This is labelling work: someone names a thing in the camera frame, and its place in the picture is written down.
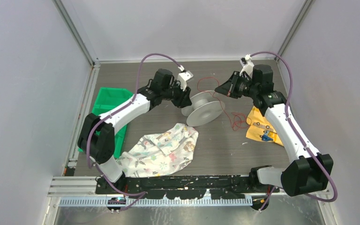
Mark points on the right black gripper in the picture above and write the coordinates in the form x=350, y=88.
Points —
x=229, y=87

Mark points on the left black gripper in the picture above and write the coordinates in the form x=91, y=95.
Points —
x=183, y=100

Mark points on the grey plastic spool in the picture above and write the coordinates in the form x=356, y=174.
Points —
x=204, y=109

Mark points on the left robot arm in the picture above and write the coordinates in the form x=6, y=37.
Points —
x=98, y=132

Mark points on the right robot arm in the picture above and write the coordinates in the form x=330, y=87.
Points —
x=309, y=170

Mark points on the yellow patterned cloth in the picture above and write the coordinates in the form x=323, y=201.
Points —
x=260, y=129

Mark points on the white patterned cloth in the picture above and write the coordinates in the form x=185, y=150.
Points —
x=160, y=154

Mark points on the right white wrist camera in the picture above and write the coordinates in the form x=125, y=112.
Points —
x=247, y=66

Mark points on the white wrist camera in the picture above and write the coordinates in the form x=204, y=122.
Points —
x=184, y=77
x=247, y=66

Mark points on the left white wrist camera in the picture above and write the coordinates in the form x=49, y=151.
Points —
x=184, y=77

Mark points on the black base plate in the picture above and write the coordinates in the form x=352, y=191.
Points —
x=191, y=187

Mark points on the aluminium frame rail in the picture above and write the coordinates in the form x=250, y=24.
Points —
x=83, y=186

